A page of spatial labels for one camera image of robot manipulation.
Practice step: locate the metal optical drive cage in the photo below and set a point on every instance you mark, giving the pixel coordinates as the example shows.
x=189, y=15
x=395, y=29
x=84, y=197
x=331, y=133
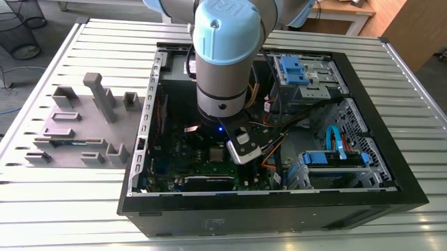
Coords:
x=313, y=94

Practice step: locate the green Dell motherboard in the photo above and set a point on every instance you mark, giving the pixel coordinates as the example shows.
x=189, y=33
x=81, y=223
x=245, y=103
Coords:
x=181, y=162

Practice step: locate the hard disk in blue carrier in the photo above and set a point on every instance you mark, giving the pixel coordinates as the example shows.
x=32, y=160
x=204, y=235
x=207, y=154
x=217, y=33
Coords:
x=315, y=158

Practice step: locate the green RAM stick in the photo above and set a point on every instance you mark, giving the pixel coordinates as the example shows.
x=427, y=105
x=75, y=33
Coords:
x=73, y=143

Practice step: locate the wooden cabinet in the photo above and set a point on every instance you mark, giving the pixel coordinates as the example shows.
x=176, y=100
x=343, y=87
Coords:
x=415, y=31

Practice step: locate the blue drive bay latch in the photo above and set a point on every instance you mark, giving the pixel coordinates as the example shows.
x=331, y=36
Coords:
x=293, y=70

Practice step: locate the black RAM slot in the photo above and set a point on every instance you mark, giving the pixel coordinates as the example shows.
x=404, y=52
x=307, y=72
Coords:
x=249, y=175
x=245, y=175
x=241, y=175

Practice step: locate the grey power supply unit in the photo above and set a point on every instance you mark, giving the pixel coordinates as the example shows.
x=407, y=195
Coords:
x=176, y=68

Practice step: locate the grey parts rack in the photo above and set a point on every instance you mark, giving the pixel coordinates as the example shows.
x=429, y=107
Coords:
x=87, y=130

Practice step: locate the black graphics card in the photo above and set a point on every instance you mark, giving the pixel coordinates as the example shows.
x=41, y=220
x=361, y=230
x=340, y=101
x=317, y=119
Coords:
x=209, y=183

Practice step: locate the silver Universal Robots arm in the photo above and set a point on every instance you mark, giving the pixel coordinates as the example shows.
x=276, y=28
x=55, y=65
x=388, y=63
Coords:
x=223, y=65

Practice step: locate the metal disk bay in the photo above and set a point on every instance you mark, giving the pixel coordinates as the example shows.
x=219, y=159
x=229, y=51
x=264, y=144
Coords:
x=335, y=177

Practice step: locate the black PC case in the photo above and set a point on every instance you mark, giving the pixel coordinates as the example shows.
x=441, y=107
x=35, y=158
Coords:
x=279, y=204

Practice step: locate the wooden desk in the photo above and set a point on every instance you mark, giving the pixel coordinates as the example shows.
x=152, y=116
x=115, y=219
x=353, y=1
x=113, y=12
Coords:
x=352, y=10

